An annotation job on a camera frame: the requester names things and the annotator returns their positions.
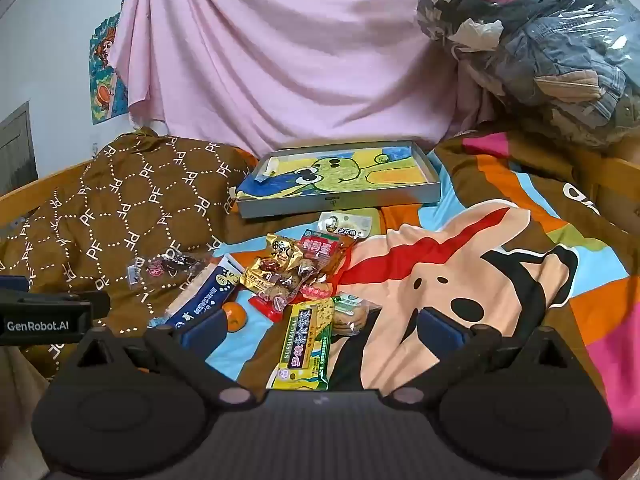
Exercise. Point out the red quail egg packet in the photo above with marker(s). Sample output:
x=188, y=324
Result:
x=320, y=252

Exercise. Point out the grey tray with cartoon picture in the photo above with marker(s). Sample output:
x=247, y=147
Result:
x=350, y=200

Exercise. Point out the beige cloth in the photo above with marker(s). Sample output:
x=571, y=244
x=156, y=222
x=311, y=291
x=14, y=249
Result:
x=20, y=400

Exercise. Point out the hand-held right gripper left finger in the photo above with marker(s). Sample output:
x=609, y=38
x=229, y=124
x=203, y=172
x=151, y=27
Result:
x=200, y=332

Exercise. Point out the green label cookie packet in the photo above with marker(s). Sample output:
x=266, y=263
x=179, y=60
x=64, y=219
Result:
x=350, y=315

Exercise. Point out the colourful cartoon bed sheet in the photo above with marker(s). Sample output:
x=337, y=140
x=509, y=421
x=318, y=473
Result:
x=500, y=270

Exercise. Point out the wall poster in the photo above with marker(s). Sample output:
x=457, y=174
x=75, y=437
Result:
x=102, y=85

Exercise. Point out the clear bag of clothes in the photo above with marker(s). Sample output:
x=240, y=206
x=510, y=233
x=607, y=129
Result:
x=550, y=45

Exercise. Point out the clear packet of dark meat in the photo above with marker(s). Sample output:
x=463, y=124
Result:
x=170, y=265

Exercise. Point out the brown patterned quilt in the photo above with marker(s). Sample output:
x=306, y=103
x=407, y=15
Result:
x=125, y=220

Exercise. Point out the grey wall panel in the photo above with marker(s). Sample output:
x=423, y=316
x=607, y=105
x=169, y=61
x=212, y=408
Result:
x=17, y=145

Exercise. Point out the mandarin orange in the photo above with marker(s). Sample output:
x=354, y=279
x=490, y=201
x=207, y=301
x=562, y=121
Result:
x=235, y=316

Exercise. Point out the blue white long snack packet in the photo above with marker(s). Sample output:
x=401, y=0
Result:
x=215, y=290

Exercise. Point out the pink cloth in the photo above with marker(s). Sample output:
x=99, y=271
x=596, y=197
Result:
x=300, y=60

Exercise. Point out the red tofu snack packet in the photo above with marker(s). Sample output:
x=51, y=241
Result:
x=345, y=225

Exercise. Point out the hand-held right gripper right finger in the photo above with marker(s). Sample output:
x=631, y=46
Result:
x=442, y=332

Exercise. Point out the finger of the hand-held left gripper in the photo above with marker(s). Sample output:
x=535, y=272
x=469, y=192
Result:
x=95, y=304

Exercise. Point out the yellow green cracker packet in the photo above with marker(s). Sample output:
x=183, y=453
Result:
x=302, y=345

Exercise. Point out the yellowish tape piece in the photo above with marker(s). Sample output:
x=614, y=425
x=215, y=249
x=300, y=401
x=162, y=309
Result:
x=270, y=167

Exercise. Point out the gold date snack packet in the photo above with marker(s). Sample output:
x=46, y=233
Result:
x=260, y=277

